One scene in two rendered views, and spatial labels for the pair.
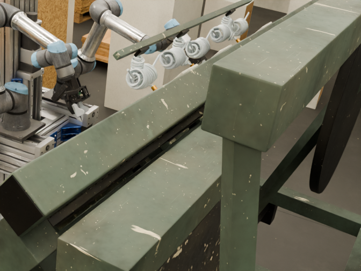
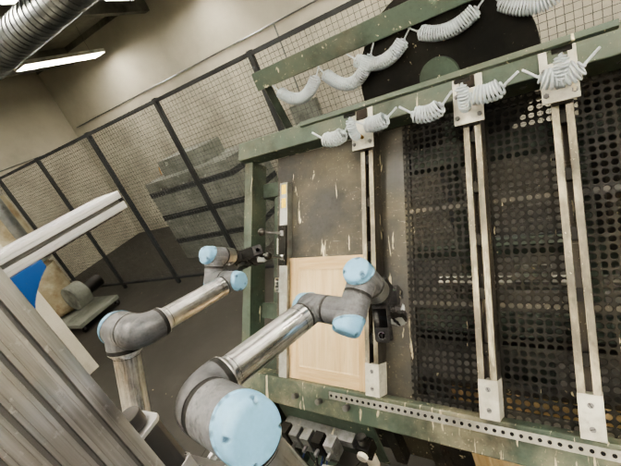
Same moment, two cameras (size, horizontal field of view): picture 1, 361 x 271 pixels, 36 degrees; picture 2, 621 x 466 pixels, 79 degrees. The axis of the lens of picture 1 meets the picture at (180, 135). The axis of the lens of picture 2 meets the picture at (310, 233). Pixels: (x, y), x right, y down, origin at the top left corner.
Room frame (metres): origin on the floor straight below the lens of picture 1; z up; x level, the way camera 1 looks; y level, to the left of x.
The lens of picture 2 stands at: (2.06, 1.41, 2.11)
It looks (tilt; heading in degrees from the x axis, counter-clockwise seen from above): 22 degrees down; 287
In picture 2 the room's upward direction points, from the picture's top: 23 degrees counter-clockwise
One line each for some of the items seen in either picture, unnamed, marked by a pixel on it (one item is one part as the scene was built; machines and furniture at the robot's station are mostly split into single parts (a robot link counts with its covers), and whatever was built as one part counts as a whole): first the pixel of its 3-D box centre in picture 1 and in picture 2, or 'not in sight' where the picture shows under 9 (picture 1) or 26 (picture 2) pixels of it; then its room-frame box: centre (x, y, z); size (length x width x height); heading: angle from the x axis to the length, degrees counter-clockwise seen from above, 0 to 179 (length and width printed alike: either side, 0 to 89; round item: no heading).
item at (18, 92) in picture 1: (15, 95); not in sight; (2.55, 0.87, 1.20); 0.13 x 0.12 x 0.14; 150
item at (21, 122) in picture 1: (15, 116); not in sight; (2.56, 0.87, 1.09); 0.15 x 0.15 x 0.10
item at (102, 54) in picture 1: (107, 49); not in sight; (6.47, 1.06, 0.15); 0.61 x 0.51 x 0.31; 164
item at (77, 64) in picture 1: (67, 68); not in sight; (3.04, 0.72, 1.20); 0.13 x 0.12 x 0.14; 154
